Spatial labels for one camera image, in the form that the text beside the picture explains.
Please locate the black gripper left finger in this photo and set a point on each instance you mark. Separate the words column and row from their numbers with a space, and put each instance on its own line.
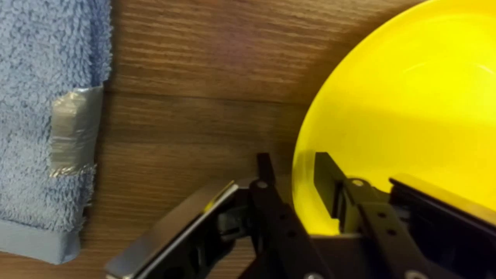
column 266, row 207

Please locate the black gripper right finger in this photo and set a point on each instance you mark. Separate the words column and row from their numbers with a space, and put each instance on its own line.
column 331, row 191

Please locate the yellow plastic plate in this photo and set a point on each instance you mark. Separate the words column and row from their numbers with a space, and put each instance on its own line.
column 413, row 94

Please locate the grey tape label on towel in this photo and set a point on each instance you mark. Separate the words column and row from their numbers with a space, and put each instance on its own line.
column 75, row 129

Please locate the blue folded towel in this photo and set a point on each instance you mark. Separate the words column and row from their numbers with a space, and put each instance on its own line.
column 32, row 67

